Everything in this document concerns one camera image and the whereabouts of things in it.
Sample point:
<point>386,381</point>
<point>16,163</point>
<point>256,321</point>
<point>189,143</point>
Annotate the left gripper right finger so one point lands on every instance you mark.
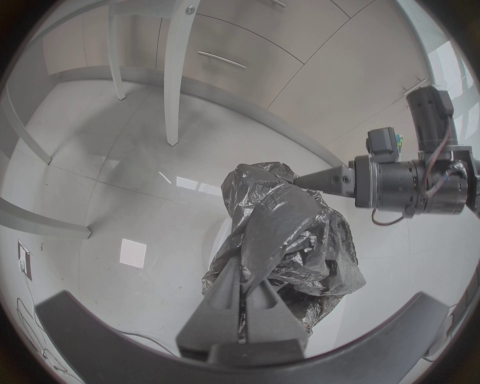
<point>270,322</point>

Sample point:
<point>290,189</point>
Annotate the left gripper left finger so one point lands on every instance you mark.
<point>213,318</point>

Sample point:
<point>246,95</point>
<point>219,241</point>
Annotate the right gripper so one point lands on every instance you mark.
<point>393,185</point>

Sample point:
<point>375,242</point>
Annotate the black plastic bag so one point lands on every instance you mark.
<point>292,232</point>

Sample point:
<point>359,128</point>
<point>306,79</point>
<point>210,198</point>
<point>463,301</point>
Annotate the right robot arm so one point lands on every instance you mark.
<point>431,112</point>

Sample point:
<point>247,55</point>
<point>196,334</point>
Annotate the white trash bin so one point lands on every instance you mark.
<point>217,238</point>

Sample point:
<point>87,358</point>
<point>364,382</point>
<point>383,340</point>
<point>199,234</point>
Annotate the grey padded white-framed chair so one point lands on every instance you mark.
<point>173,75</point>

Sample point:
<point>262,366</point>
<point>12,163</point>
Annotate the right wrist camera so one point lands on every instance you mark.
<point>380,144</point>

